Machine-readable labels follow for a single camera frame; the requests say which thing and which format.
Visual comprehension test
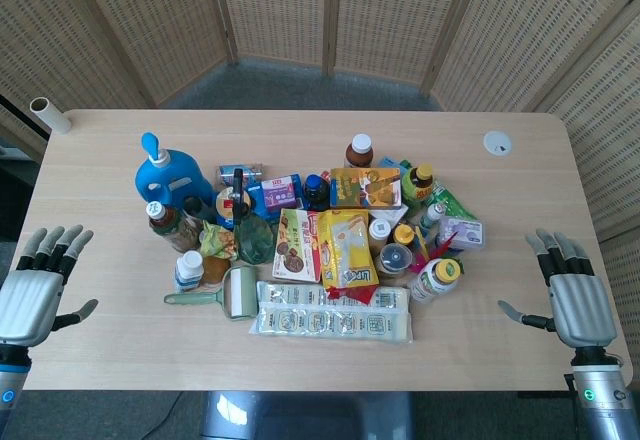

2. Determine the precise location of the black floor cable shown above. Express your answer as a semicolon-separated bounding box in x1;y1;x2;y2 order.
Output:
133;391;187;440

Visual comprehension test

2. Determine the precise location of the brown bottle white cap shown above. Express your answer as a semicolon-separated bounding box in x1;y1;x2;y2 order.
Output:
343;133;377;171

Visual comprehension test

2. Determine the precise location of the dark green foil bag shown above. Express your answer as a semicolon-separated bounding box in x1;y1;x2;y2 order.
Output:
234;213;277;266

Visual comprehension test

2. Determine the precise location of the blue snack package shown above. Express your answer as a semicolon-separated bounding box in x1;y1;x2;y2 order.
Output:
244;183;282;222

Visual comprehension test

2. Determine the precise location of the woven wooden folding screen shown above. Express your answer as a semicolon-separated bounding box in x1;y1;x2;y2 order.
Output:
0;0;640;361

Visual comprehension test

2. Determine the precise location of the chocolate cookie box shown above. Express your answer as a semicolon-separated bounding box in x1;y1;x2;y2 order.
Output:
271;207;327;284

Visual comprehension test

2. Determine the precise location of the green plastic packet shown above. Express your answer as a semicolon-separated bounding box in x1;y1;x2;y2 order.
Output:
424;179;477;222

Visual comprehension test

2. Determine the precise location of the brown jar white lid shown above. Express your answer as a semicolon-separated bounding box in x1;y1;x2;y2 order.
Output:
145;200;202;254

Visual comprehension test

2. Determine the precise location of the white supplement bottle yellow label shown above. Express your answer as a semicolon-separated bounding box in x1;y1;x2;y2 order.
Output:
409;257;462;304

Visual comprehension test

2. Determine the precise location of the white plastic tube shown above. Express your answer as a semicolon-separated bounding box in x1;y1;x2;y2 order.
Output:
29;97;73;135

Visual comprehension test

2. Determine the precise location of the silver drink can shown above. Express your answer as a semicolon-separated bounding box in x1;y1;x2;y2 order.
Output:
215;162;264;189

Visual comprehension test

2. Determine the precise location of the long white sachet pack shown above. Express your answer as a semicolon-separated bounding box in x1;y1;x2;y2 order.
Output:
248;301;416;346
255;280;412;312

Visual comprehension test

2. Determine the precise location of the green lint roller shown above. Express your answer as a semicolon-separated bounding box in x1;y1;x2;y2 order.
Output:
164;266;262;322

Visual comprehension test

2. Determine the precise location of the brown round jar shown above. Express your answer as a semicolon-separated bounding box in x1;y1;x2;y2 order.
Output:
201;255;233;289

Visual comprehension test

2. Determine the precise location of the white table cable grommet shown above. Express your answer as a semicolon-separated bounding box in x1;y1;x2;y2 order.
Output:
482;130;515;158

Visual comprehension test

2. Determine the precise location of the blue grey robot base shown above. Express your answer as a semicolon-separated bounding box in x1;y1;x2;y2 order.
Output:
199;390;417;440

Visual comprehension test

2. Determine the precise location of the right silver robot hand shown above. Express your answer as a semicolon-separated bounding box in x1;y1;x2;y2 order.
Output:
497;228;619;351

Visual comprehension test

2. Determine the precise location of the green yellow snack bag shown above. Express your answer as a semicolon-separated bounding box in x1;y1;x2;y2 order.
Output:
199;221;241;262

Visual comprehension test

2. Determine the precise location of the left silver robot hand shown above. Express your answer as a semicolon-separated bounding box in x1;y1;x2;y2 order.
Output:
0;224;100;349

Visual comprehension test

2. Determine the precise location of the clear lid round jar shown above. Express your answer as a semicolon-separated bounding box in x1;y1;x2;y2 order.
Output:
375;242;414;277

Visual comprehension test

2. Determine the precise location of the white pill bottle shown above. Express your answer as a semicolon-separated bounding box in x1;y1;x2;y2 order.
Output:
173;250;206;294

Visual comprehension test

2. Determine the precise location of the blue detergent jug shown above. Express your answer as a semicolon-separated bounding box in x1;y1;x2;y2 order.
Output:
133;132;217;211

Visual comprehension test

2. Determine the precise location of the purple small box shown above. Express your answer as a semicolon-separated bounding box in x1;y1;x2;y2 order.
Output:
263;174;302;212

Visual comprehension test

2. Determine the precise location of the purple wet wipes box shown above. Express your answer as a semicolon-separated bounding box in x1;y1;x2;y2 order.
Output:
438;215;489;257

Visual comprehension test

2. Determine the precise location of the yellow cup red label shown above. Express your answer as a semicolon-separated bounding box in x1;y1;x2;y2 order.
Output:
215;186;239;227

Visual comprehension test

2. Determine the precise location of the black handled tool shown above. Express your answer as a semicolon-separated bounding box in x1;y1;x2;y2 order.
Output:
230;168;252;227

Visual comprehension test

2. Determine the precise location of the white paper packet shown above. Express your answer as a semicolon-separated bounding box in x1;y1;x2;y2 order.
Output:
373;206;412;227

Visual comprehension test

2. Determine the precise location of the gold yellow box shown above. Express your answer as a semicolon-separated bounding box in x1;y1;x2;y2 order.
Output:
329;166;404;211

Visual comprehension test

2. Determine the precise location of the green bottle yellow cap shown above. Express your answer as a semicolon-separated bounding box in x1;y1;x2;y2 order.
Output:
400;163;437;209

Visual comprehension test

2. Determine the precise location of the red small packet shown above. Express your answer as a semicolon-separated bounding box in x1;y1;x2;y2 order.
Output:
326;284;380;307

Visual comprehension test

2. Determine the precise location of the dark blue bottle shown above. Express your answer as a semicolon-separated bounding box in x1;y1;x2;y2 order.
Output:
301;173;332;212

